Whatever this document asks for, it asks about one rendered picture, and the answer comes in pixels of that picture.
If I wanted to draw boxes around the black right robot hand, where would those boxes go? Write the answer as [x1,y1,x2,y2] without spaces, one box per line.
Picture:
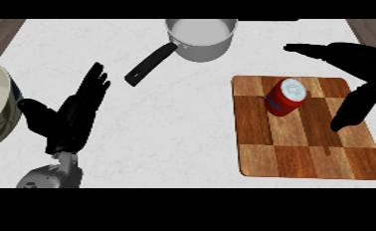
[282,42,376,133]

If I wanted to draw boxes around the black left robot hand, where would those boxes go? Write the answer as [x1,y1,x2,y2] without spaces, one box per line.
[16,62,112,155]

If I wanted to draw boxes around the red can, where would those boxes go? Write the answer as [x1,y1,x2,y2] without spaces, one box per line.
[264,78,308,117]

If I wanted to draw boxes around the wooden checkered cutting board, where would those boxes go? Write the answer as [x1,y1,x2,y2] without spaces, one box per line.
[230,75,376,181]

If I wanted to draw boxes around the pale round bowl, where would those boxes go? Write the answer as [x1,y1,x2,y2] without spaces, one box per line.
[0,66,25,143]

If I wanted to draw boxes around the silver pot with black handle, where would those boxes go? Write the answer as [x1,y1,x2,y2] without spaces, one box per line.
[124,19,239,88]

